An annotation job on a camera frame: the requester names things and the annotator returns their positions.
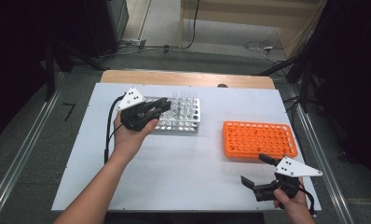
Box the white floor cable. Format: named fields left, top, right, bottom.
left=242, top=39, right=288, bottom=65

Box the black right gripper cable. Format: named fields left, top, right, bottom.
left=298, top=183, right=318, bottom=217

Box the clear glass test tube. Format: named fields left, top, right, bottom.
left=180, top=91, right=186, bottom=119
left=185, top=91, right=193, bottom=120
left=172, top=91, right=179, bottom=118

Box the grey floor cable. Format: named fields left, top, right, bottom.
left=98, top=38, right=180, bottom=60

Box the black hanging cable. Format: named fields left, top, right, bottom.
left=183, top=0, right=201, bottom=50

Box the silver metal test tube rack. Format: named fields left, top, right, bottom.
left=143, top=96, right=202, bottom=134

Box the aluminium floor rail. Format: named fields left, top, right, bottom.
left=289, top=87, right=356, bottom=224
left=0, top=71, right=66, bottom=224

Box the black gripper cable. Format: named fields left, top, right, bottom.
left=298, top=183, right=318, bottom=217
left=103, top=94, right=126, bottom=165

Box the dark curtain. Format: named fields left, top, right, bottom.
left=308, top=0, right=371, bottom=175
left=0, top=0, right=93, bottom=147

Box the black metal stand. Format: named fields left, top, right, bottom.
left=254, top=54, right=320, bottom=114
left=43, top=40, right=108, bottom=102

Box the black cabinet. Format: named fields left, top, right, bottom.
left=82, top=0, right=130, bottom=58

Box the orange plastic test tube rack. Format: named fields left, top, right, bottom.
left=222, top=120, right=298, bottom=163

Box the person's left hand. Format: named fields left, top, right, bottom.
left=112, top=110, right=159, bottom=161

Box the wooden table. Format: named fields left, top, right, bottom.
left=99, top=69, right=276, bottom=91

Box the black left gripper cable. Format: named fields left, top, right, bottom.
left=103, top=94, right=126, bottom=165

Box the white board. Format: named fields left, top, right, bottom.
left=51, top=82, right=323, bottom=213

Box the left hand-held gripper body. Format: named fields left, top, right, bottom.
left=117, top=87, right=159, bottom=132

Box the person's right hand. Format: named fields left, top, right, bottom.
left=273, top=186, right=310, bottom=216

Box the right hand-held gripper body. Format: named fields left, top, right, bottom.
left=254, top=156, right=323, bottom=202

